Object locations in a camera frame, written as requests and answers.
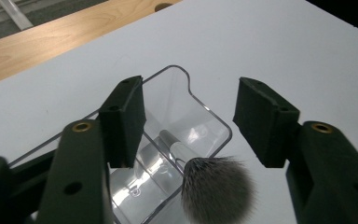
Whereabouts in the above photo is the clear plastic container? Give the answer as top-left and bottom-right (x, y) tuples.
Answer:
(7, 64), (233, 224)

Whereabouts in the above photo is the grey makeup brush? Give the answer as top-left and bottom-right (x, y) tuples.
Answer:
(158, 129), (257, 224)

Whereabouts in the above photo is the metal rail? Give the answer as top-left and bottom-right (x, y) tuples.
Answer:
(0, 0), (35, 32)

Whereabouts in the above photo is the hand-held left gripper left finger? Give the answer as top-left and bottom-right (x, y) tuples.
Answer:
(98, 75), (147, 169)

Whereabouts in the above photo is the light wooden board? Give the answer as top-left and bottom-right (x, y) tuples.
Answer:
(0, 0), (183, 90)

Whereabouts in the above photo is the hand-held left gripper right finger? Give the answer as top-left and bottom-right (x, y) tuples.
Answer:
(232, 77), (301, 169)

